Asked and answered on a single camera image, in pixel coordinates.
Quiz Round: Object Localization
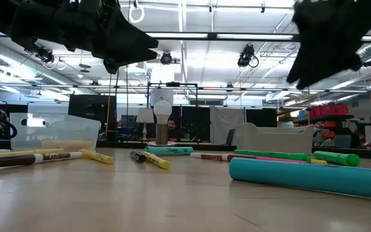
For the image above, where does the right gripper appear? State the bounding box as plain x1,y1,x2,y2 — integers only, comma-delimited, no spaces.
287,0,366,90

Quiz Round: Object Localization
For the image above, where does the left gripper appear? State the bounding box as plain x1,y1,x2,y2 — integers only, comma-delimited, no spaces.
56,0,159,75

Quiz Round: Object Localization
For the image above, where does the green highlighter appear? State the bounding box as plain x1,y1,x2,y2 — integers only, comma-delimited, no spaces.
312,150,361,168
233,148,312,163

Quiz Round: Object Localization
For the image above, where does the pink highlighter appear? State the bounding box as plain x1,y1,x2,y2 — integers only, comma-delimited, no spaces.
225,153,309,164

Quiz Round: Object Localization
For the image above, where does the teal Sharpie highlighter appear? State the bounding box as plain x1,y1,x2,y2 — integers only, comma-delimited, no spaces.
144,146,195,157

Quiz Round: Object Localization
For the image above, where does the blue highlighter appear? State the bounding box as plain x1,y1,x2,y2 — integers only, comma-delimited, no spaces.
228,157,371,200

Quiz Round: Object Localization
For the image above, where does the brown white dry-erase marker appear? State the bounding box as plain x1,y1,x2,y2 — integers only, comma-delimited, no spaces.
189,151,230,162
0,151,84,169

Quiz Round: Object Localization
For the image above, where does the shelf with red bins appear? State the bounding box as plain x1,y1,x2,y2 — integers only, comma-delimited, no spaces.
293,103,371,149

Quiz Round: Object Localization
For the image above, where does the black partition panel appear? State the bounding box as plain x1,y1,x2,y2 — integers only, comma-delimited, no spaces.
171,105,211,142
245,108,278,128
68,93,118,142

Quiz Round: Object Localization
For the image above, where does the white-shade table lamp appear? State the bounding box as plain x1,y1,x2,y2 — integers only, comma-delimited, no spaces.
135,107,155,142

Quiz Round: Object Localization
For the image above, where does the white bulb table lamp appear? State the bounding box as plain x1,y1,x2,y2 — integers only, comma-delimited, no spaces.
146,100,177,148

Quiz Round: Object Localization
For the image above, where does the black crossbeam with lights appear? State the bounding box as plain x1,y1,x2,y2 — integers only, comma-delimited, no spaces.
0,30,371,43

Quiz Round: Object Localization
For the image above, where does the clear plastic bin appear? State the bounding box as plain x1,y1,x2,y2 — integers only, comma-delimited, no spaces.
10,112,102,151

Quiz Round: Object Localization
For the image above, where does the grey plastic bin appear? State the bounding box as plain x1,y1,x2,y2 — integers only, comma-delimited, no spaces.
235,122,316,156

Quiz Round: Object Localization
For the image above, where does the white hanging cloth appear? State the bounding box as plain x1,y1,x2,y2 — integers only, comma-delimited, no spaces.
209,105,246,146

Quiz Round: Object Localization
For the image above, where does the white cable ring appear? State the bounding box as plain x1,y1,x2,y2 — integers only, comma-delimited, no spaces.
128,3,146,24

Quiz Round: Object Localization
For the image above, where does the black metal frame stand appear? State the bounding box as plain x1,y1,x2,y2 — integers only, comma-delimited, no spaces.
146,81,200,109

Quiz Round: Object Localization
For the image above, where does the silver air duct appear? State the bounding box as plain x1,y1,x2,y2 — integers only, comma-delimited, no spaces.
0,37,73,86

